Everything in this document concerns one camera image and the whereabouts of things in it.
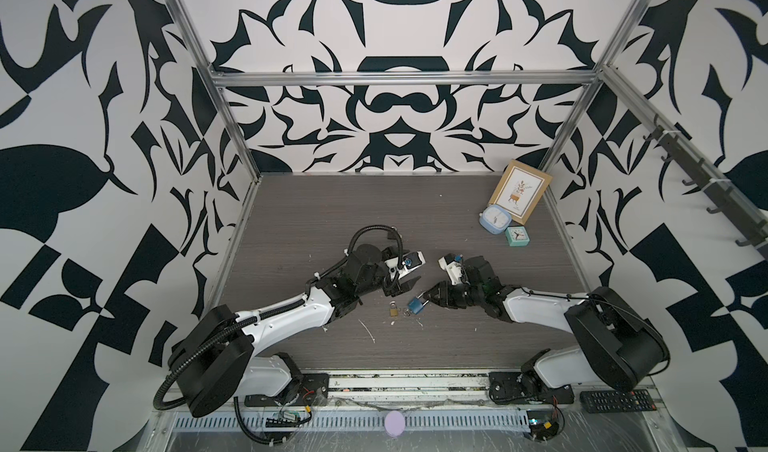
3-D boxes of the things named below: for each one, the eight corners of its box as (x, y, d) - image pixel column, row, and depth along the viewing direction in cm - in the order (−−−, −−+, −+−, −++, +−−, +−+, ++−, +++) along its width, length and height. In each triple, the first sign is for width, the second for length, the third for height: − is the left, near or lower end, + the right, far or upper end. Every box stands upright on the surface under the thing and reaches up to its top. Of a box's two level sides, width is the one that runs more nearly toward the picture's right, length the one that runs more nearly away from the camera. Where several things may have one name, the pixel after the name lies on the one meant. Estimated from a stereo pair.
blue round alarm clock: (482, 234, 105) (484, 228, 102) (476, 210, 112) (478, 204, 109) (512, 234, 105) (516, 228, 102) (505, 210, 112) (508, 204, 109)
